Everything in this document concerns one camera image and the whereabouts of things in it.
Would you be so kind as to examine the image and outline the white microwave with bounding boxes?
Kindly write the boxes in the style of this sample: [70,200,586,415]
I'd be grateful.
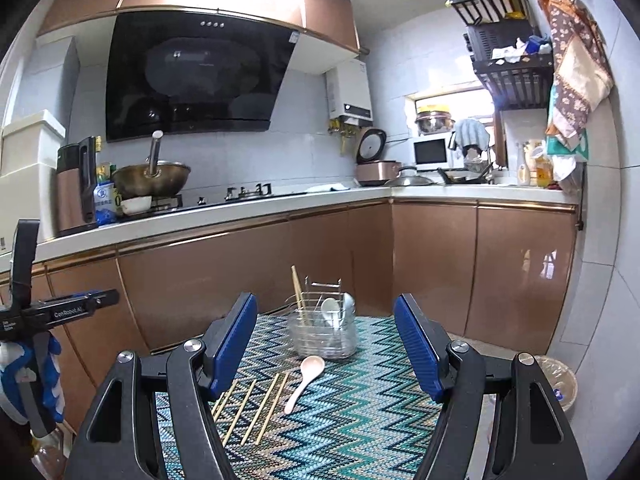
[412,135,459,171]

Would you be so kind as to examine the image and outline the black dish rack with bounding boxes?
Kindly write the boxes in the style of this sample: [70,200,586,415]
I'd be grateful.
[446,0,556,111]

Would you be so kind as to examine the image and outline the blue zigzag mat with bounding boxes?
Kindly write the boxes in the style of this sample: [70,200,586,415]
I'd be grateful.
[155,314,497,480]

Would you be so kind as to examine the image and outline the clear plastic bottle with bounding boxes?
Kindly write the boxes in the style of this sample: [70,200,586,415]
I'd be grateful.
[30,427,67,480]

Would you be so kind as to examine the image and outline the copper black kettle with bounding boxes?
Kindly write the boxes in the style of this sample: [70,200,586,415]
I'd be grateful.
[55,136,99,235]

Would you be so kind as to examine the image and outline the grey-blue towel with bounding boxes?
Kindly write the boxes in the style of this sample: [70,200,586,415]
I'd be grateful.
[447,117,494,152]

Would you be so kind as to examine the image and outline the white bowl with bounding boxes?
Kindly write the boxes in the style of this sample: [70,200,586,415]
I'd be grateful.
[120,196,153,216]

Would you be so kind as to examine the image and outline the brown floral apron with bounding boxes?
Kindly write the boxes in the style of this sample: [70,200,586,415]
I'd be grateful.
[524,0,615,144]

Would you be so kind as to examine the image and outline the yellow bottle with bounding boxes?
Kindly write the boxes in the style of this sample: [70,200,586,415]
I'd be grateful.
[530,141,551,189]

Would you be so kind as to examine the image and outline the black gas stove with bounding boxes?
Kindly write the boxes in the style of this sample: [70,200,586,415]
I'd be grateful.
[117,182,309,219]

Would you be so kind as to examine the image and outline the person's left hand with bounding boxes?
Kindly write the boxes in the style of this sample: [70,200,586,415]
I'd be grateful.
[0,335,65,426]

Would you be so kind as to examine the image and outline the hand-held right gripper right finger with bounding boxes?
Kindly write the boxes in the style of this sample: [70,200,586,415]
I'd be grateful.
[392,293,588,480]

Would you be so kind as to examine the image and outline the white plastic bags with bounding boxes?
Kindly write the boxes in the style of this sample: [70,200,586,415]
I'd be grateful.
[545,137,589,194]

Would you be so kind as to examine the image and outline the white cup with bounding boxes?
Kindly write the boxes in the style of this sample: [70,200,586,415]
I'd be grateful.
[320,298,341,331]

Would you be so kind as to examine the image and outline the black crate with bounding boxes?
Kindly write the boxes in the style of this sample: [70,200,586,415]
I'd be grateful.
[464,19,539,61]

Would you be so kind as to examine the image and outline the steel pot lid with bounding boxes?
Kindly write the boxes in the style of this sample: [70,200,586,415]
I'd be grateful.
[385,165,435,187]

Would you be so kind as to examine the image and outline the white water heater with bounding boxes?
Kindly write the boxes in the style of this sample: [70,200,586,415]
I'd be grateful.
[325,58,375,128]

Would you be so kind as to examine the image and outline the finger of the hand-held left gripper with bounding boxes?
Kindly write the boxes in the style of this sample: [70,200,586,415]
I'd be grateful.
[22,289,121,331]

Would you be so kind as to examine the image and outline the window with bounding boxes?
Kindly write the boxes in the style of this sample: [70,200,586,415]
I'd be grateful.
[404,89,502,172]

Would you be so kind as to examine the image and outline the blue white salt bag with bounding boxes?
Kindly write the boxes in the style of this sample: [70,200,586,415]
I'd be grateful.
[93,182,119,226]

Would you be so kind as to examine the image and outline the yellow gas valves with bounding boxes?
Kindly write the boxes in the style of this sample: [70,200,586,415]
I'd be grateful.
[327,120,359,157]

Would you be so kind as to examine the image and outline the copper base cabinets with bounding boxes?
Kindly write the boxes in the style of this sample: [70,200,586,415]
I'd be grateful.
[0,197,581,433]

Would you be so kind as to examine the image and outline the black range hood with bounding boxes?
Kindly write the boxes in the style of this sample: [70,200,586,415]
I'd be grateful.
[105,10,299,144]

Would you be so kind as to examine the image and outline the beige ceramic spoon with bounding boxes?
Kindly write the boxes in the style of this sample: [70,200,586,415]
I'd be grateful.
[283,355,326,415]

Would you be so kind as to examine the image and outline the brass wok with steel handle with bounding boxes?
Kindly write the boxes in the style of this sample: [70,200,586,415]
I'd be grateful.
[111,130,192,199]

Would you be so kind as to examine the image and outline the white boxed duct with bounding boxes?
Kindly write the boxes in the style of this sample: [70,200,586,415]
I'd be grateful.
[0,35,81,177]

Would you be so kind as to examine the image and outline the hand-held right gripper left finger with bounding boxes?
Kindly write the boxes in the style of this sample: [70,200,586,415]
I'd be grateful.
[65,291,259,480]

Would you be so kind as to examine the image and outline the dark frying pan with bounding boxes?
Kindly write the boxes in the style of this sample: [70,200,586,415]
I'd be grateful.
[437,167,494,185]

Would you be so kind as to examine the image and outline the white kitchen countertop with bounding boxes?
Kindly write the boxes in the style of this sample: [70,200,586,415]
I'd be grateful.
[0,182,581,273]

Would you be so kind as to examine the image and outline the trash bin with plastic liner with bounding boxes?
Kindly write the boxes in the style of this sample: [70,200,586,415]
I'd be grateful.
[532,354,579,414]

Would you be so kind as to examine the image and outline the steel pot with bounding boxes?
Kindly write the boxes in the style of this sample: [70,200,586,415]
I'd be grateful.
[414,105,455,136]

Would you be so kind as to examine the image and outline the glass jar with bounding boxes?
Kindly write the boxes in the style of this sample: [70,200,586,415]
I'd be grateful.
[285,276,360,360]

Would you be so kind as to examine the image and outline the copper rice cooker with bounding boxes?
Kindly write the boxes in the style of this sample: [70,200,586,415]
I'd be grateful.
[355,127,404,187]

